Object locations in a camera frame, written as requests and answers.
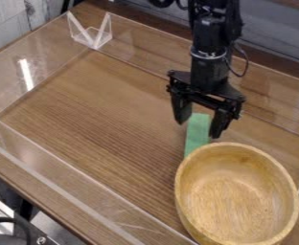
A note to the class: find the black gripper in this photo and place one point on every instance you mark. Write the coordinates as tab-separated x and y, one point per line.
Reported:
204	86

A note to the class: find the green rectangular block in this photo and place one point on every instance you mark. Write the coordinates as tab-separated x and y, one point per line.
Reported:
198	129

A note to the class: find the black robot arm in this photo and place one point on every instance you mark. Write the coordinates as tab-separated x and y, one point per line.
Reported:
216	24

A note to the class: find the light wooden bowl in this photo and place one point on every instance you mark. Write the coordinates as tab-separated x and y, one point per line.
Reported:
235	196

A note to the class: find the grey bench in background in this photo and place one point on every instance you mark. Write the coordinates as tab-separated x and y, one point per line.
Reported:
270	23

